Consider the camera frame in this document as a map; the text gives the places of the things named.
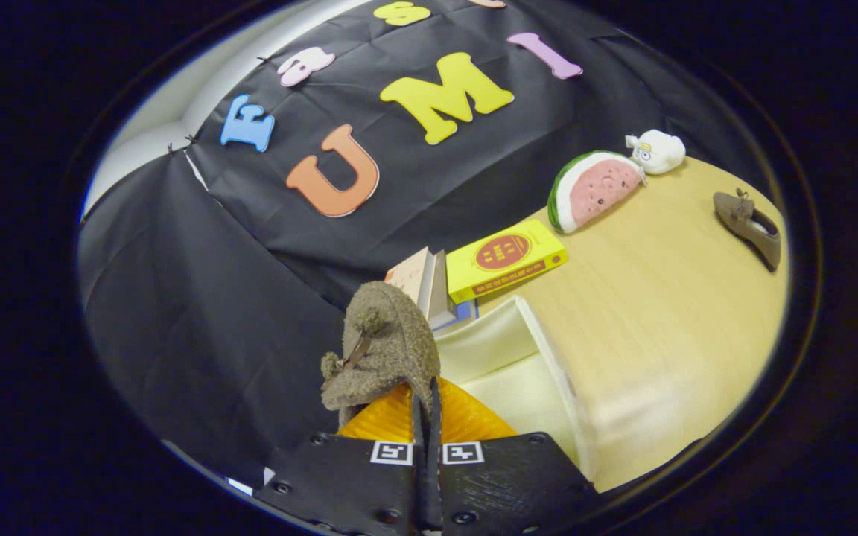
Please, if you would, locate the grey cover book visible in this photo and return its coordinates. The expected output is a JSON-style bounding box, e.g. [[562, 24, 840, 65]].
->
[[425, 249, 461, 330]]

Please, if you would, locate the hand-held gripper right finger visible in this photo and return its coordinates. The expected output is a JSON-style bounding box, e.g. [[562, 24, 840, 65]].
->
[[429, 377, 600, 536]]

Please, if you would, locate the cream storage box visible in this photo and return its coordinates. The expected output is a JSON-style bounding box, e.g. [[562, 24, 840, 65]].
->
[[433, 296, 601, 481]]

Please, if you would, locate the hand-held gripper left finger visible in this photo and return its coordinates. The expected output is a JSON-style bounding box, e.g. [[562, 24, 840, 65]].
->
[[254, 380, 430, 536]]

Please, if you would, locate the white plush toy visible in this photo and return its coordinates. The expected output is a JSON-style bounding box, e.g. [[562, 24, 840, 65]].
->
[[625, 130, 687, 176]]

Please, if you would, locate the watermelon slice plush toy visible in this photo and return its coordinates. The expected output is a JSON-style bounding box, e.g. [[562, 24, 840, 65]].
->
[[547, 150, 647, 235]]

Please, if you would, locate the yellow book with red circle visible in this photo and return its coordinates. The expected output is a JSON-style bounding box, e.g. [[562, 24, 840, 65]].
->
[[445, 218, 568, 304]]

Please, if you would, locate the blue cover book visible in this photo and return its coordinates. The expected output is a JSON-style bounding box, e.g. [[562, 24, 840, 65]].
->
[[436, 298, 480, 333]]

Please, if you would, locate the brown fuzzy moccasin shoe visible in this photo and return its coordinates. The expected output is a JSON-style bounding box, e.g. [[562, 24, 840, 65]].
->
[[320, 281, 442, 431], [713, 188, 782, 272]]

